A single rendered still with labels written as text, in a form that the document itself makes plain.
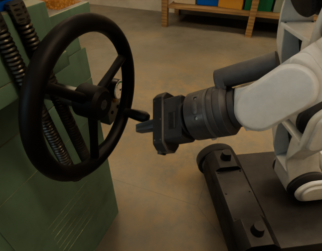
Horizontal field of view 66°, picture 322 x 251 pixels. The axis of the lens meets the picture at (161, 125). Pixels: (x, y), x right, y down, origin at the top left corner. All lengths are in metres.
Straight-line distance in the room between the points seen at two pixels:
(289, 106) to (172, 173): 1.07
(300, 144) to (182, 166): 0.73
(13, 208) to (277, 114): 0.58
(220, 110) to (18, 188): 0.48
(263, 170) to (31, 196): 0.95
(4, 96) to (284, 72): 0.39
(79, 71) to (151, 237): 0.77
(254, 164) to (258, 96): 0.92
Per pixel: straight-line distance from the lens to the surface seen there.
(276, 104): 0.36
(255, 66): 0.40
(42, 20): 0.47
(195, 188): 1.32
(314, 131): 0.82
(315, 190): 1.08
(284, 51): 0.79
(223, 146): 1.27
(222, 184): 1.12
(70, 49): 0.67
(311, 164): 1.03
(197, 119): 0.41
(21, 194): 0.68
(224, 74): 0.41
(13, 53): 0.42
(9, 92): 0.44
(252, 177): 1.21
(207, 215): 1.25
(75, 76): 0.70
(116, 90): 0.76
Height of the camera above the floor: 1.06
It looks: 40 degrees down
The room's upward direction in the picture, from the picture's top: straight up
